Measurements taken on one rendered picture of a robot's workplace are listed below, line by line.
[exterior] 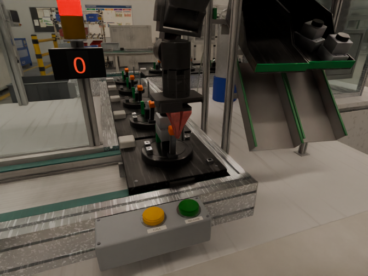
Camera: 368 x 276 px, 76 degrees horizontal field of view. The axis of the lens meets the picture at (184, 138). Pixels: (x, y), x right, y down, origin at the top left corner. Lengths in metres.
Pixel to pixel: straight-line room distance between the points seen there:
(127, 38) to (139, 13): 3.34
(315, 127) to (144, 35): 7.34
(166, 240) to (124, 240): 0.08
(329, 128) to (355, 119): 1.12
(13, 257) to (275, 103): 0.70
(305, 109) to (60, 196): 0.72
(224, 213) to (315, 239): 0.20
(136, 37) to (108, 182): 7.36
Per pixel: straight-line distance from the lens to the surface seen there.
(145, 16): 11.12
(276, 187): 0.76
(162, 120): 0.59
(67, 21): 0.65
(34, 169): 0.76
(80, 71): 0.65
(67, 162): 0.74
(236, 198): 0.58
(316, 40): 0.78
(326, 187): 0.82
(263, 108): 0.71
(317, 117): 0.81
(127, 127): 0.85
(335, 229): 0.69
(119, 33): 7.92
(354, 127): 1.96
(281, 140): 0.70
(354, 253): 0.65
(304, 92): 0.83
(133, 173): 0.58
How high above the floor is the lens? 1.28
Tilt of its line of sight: 25 degrees down
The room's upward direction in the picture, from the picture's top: straight up
